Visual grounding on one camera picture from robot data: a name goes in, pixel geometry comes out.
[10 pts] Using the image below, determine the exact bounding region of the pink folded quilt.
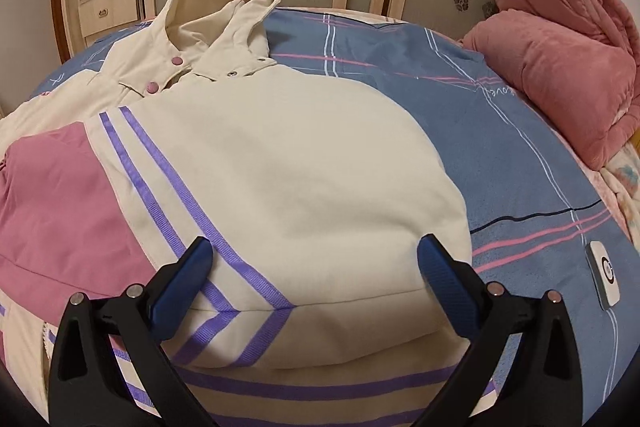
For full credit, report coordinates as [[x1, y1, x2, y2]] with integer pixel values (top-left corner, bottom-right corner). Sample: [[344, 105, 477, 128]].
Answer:
[[460, 0, 640, 170]]

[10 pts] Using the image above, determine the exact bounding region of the cream and pink hooded jacket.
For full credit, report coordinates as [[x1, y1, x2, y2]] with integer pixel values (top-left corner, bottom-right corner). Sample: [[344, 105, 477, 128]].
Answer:
[[0, 0, 496, 427]]

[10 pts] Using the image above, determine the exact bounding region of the blue striped bed sheet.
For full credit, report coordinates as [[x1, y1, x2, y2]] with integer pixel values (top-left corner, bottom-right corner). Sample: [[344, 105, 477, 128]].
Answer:
[[30, 7, 640, 427]]

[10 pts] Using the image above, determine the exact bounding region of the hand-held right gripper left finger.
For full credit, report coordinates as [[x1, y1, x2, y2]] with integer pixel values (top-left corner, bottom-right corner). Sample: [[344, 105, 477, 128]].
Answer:
[[47, 236, 216, 427]]

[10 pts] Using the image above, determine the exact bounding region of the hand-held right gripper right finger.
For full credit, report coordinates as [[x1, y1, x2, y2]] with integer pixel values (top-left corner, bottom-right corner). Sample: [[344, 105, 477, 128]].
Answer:
[[415, 234, 583, 427]]

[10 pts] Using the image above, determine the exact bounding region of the beige wardrobe drawer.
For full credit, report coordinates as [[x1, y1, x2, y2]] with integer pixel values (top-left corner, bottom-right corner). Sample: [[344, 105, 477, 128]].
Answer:
[[77, 0, 139, 40]]

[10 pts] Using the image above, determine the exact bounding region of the small white device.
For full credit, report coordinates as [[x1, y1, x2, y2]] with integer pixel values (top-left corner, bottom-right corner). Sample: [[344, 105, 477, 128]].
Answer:
[[585, 241, 622, 308]]

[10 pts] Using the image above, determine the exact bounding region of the floral bed cover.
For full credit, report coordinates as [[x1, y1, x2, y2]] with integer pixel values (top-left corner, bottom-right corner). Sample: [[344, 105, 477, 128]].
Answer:
[[600, 147, 640, 253]]

